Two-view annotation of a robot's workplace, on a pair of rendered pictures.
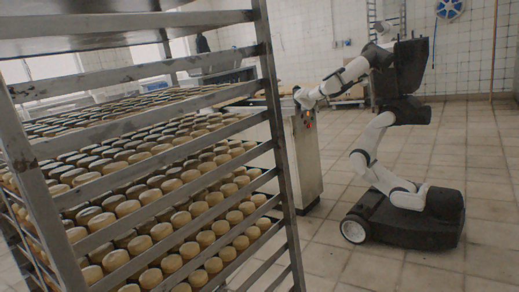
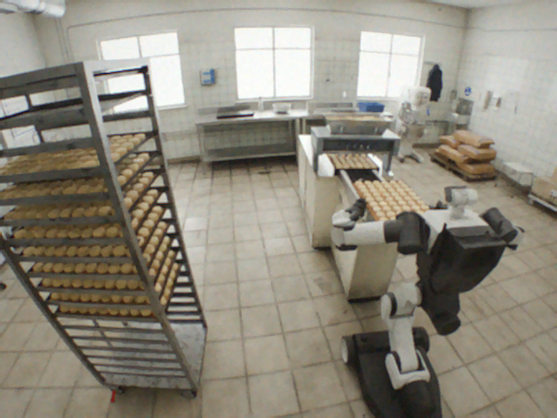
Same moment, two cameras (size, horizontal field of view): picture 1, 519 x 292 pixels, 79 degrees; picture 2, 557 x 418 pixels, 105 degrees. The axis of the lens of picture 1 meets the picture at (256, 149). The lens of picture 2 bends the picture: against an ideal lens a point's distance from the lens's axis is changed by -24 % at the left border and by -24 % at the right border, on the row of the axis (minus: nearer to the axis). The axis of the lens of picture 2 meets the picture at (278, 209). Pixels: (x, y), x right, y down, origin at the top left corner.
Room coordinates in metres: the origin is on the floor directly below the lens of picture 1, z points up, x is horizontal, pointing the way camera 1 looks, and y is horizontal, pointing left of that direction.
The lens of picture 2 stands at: (0.76, -0.94, 1.78)
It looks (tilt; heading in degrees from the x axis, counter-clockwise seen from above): 30 degrees down; 45
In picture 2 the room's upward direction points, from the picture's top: 1 degrees counter-clockwise
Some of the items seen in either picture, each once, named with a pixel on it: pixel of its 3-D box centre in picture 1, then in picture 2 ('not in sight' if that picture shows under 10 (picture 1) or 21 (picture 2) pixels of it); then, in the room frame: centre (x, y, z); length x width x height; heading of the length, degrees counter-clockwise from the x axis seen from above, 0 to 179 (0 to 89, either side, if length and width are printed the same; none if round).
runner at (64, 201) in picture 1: (186, 146); (74, 257); (0.69, 0.16, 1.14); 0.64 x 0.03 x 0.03; 138
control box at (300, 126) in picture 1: (306, 119); not in sight; (2.27, -0.40, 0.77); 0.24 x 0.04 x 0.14; 138
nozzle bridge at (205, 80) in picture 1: (220, 91); (353, 150); (2.86, 0.24, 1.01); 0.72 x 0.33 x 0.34; 138
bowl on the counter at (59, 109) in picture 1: (63, 112); (282, 108); (4.19, 2.42, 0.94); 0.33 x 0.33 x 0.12
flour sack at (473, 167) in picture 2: not in sight; (476, 166); (6.22, -0.52, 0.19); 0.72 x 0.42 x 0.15; 149
